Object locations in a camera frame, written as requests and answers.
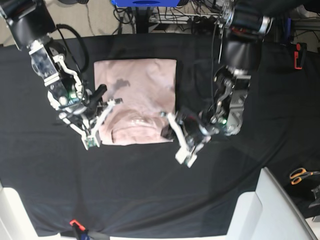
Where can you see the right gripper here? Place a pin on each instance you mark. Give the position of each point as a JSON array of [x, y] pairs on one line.
[[87, 123]]

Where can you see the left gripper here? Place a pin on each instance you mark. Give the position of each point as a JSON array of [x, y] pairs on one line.
[[193, 129]]

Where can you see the pink T-shirt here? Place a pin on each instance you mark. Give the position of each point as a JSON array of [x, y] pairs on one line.
[[147, 89]]

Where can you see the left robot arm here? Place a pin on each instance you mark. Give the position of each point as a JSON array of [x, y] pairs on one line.
[[242, 26]]

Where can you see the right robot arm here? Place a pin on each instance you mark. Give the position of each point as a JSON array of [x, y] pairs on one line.
[[80, 106]]

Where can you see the black table cloth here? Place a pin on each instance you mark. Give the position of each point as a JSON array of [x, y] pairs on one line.
[[140, 191]]

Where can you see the red black clamp bottom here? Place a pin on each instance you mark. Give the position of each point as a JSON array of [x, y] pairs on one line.
[[76, 225]]

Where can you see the red black clamp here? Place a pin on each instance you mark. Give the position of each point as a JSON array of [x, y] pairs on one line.
[[299, 56], [76, 225]]

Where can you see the white power strip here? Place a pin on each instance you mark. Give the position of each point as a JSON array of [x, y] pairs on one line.
[[177, 18]]

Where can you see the blue plastic box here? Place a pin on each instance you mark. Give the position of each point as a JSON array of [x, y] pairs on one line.
[[145, 3]]

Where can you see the white box left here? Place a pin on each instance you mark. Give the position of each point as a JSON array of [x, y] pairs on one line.
[[15, 223]]

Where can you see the white box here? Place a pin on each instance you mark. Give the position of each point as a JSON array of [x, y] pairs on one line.
[[268, 213], [15, 223]]

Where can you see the white box right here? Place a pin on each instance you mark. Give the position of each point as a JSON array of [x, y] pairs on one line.
[[268, 213]]

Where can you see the red black clamp right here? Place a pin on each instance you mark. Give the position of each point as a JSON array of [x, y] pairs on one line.
[[299, 56]]

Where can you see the black table stand post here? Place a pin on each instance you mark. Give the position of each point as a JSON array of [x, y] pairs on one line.
[[142, 15]]

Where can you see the orange handled scissors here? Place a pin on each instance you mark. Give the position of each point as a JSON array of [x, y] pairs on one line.
[[300, 174]]

